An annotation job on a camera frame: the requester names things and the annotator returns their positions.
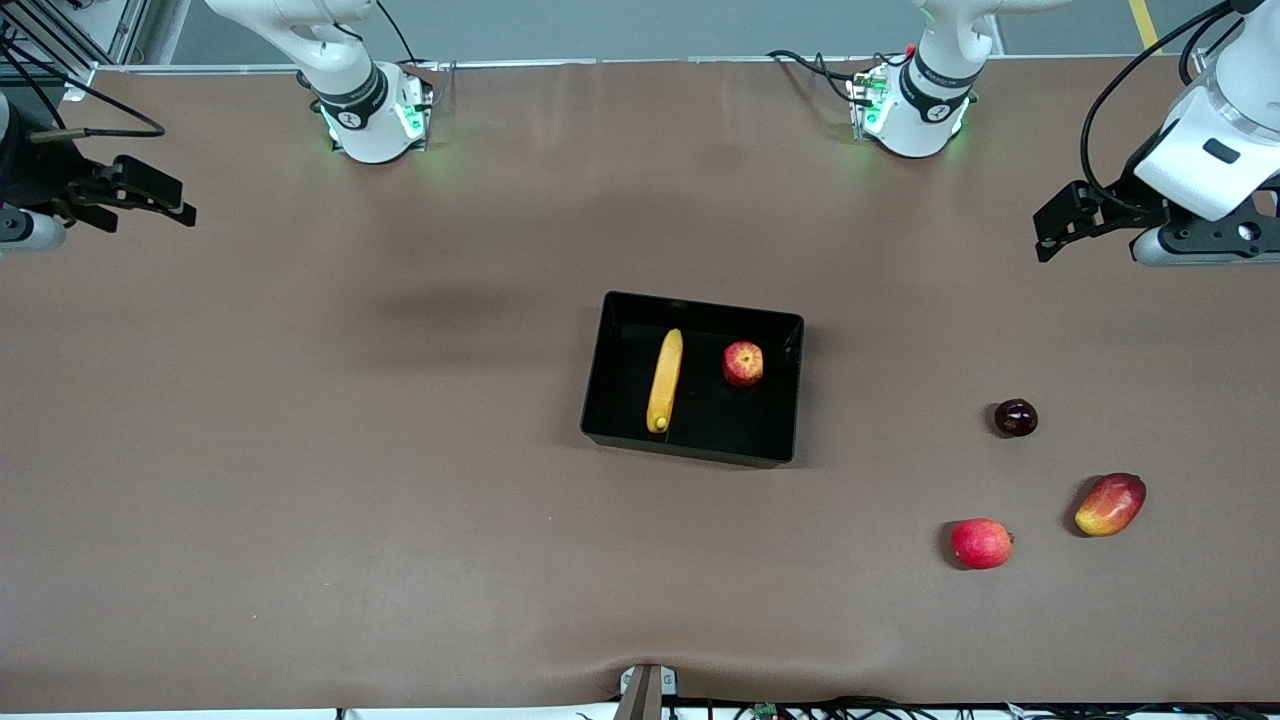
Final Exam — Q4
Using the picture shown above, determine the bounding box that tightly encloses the red yellow apple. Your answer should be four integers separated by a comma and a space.
722, 341, 765, 388

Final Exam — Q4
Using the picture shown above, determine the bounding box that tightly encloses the yellow banana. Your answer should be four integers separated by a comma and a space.
646, 328, 685, 435

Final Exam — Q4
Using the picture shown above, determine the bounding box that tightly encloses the black plastic box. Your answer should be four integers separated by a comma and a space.
580, 290, 806, 469

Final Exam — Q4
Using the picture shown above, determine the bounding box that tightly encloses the red yellow mango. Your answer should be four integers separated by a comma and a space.
1074, 473, 1147, 538

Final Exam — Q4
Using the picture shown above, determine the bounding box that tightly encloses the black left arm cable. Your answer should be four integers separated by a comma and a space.
1078, 0, 1261, 216

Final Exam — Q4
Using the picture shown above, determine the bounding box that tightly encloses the aluminium frame with struts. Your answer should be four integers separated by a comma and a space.
0, 0, 151, 101

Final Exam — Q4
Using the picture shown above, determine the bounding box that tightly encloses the thin black base cable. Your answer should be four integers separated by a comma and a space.
372, 0, 441, 71

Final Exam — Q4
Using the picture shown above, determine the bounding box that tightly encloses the black base power cable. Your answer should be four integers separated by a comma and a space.
766, 46, 911, 106

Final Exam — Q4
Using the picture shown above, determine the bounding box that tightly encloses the metal camera pole bracket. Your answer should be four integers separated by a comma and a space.
615, 663, 679, 720

